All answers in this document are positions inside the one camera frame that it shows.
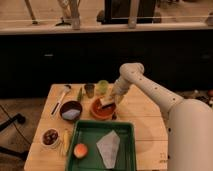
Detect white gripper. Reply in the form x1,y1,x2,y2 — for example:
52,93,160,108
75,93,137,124
110,78,128,104

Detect eraser block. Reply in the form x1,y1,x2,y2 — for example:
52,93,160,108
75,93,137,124
100,98,114,109

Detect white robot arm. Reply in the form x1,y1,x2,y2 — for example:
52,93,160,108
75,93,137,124
112,63,213,171

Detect red bowl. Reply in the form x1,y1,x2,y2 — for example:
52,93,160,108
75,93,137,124
90,98,116,120

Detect dark purple bowl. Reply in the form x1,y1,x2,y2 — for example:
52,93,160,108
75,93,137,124
60,101,83,122

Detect yellow green cup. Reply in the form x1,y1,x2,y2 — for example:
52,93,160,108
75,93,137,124
96,80,109,95

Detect dark grey cup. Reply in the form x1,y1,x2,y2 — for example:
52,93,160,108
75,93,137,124
84,83,95,98

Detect green vegetable toy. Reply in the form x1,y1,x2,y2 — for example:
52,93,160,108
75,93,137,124
77,87,82,102

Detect green plastic tray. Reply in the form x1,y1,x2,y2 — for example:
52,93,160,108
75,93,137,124
65,120,137,171

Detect grey cloth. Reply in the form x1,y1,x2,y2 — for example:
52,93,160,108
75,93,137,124
96,130,120,169

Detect yellow banana toy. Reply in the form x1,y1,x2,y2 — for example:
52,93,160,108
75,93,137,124
61,129,70,156

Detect peach fruit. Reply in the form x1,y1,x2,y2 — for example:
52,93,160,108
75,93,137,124
73,143,88,159

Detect white cup with grapes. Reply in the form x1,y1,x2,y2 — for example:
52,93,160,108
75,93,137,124
41,129,60,148

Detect dark cabinet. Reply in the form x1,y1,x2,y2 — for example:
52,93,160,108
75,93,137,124
0,30,213,98

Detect black stand base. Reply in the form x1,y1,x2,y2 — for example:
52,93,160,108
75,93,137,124
0,114,29,161

